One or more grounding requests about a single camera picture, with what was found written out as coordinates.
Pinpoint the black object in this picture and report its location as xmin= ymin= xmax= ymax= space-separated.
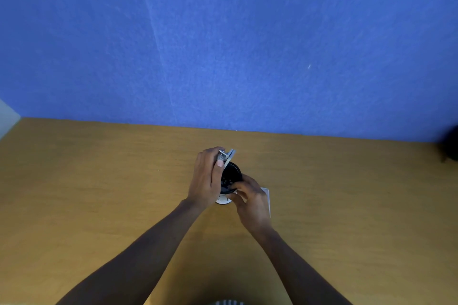
xmin=438 ymin=125 xmax=458 ymax=164

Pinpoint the person's left hand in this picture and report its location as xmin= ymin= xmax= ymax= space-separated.
xmin=186 ymin=147 xmax=225 ymax=210

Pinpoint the white flat card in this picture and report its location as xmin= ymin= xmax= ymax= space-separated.
xmin=260 ymin=187 xmax=272 ymax=219

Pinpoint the person's right hand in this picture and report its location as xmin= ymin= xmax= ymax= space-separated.
xmin=226 ymin=174 xmax=273 ymax=236

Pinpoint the white bracket with metal screw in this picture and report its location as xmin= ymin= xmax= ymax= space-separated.
xmin=218 ymin=148 xmax=237 ymax=170

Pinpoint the black-faced white round device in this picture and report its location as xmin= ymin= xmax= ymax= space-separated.
xmin=215 ymin=160 xmax=244 ymax=205

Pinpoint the person's left forearm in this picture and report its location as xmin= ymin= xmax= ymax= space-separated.
xmin=55 ymin=198 xmax=209 ymax=305

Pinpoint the person's right forearm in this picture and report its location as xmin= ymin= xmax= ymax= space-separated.
xmin=250 ymin=225 xmax=354 ymax=305

